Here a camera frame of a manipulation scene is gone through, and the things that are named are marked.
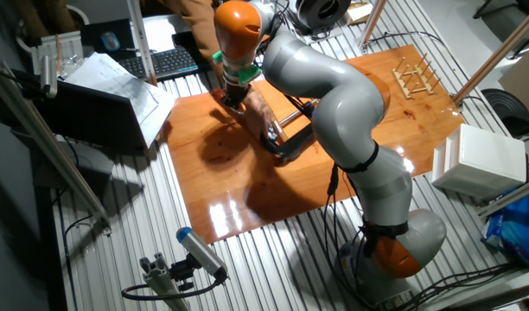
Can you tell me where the person's forearm brown sleeve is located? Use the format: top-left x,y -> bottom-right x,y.
158,0 -> 226,83

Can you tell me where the grey camera blue end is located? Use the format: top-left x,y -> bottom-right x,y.
175,226 -> 229,280

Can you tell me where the black C-clamp with screw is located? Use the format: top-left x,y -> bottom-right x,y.
259,98 -> 322,166

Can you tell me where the black laptop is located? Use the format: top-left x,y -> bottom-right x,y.
30,79 -> 147,150

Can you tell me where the black round spool device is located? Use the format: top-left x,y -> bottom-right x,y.
295,0 -> 352,35

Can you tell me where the aluminium frame post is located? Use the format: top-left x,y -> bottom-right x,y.
478,176 -> 529,219
358,0 -> 387,47
452,3 -> 529,105
126,0 -> 158,86
0,60 -> 112,226

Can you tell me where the blue plastic bag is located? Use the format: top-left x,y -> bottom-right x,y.
480,189 -> 529,267

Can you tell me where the blue computer mouse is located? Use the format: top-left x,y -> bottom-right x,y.
100,31 -> 122,53

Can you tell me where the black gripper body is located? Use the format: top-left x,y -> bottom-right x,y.
223,83 -> 252,109

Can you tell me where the wooden handle claw hammer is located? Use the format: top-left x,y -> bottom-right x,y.
271,119 -> 290,144

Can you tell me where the black round stool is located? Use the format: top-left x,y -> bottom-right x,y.
480,88 -> 529,139

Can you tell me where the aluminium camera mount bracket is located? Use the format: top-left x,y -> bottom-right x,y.
138,252 -> 195,311

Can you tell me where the black smartphone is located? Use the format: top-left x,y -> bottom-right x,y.
171,30 -> 197,48

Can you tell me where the glossy wooden board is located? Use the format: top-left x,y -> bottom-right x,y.
165,44 -> 465,245

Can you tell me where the white paper pad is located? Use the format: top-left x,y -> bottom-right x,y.
141,14 -> 192,53

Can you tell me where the small cardboard box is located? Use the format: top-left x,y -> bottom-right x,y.
344,2 -> 373,25

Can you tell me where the black computer keyboard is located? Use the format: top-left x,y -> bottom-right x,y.
117,45 -> 201,81

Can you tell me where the wooden peg rack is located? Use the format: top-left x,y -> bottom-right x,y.
392,54 -> 443,100

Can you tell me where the white drawer unit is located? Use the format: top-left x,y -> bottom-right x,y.
431,124 -> 528,202

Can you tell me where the black camera cable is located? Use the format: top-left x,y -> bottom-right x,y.
120,276 -> 226,301

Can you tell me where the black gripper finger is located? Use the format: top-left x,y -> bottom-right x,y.
220,96 -> 240,113

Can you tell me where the grey cylindrical camera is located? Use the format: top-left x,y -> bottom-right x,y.
39,54 -> 59,98

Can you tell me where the person's hand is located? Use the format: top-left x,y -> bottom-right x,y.
241,89 -> 277,142

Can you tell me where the green gripper mount plate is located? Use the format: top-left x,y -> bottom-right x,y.
212,50 -> 264,86

